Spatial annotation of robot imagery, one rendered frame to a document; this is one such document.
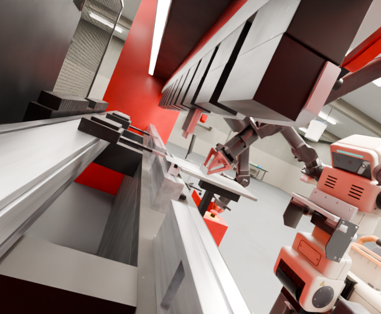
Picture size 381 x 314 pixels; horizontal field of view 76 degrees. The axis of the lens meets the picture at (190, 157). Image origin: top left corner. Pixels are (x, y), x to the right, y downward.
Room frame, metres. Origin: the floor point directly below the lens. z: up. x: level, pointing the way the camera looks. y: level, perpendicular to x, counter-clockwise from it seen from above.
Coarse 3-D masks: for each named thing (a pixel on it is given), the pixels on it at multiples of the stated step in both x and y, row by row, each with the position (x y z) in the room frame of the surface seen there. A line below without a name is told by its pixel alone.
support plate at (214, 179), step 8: (184, 168) 0.72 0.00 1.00; (200, 176) 0.71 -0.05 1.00; (208, 176) 0.76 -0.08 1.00; (216, 176) 0.84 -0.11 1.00; (216, 184) 0.73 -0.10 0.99; (224, 184) 0.75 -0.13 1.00; (232, 184) 0.82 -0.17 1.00; (232, 192) 0.74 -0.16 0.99; (240, 192) 0.75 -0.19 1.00; (248, 192) 0.82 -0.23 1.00; (256, 200) 0.76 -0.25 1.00
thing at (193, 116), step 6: (192, 108) 0.78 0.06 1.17; (192, 114) 0.75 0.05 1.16; (198, 114) 0.73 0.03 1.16; (186, 120) 0.80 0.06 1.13; (192, 120) 0.73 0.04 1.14; (198, 120) 0.73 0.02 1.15; (186, 126) 0.76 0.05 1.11; (192, 126) 0.73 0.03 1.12; (186, 132) 0.77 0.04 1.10; (192, 132) 0.73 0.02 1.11; (186, 138) 0.73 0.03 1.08
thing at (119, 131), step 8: (80, 120) 0.66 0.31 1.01; (88, 120) 0.66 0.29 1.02; (96, 120) 0.68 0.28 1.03; (104, 120) 0.69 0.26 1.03; (80, 128) 0.66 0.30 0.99; (88, 128) 0.66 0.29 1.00; (96, 128) 0.67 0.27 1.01; (104, 128) 0.67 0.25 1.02; (112, 128) 0.69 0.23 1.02; (120, 128) 0.76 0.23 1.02; (96, 136) 0.67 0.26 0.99; (104, 136) 0.67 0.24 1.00; (112, 136) 0.68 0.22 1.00; (120, 136) 0.73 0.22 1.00; (136, 144) 0.74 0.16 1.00; (152, 152) 0.75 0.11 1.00; (160, 152) 0.78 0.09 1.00
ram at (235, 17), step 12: (240, 0) 0.61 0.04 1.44; (252, 0) 0.50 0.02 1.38; (264, 0) 0.42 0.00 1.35; (228, 12) 0.70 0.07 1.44; (240, 12) 0.55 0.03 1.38; (252, 12) 0.46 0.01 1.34; (216, 24) 0.84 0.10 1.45; (228, 24) 0.63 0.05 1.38; (240, 24) 0.51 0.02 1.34; (204, 36) 1.02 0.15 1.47; (216, 36) 0.73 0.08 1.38; (204, 48) 0.87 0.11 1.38; (192, 60) 1.07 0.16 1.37; (180, 72) 1.43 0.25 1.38; (168, 84) 2.11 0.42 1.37
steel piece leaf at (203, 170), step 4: (176, 160) 0.78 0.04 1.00; (180, 164) 0.73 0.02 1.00; (184, 164) 0.77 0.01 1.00; (188, 164) 0.81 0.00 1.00; (188, 168) 0.73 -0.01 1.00; (192, 168) 0.77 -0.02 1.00; (196, 168) 0.80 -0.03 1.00; (200, 168) 0.82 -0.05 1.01; (204, 168) 0.78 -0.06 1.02; (196, 172) 0.74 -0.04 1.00; (200, 172) 0.77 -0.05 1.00; (204, 172) 0.77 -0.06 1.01
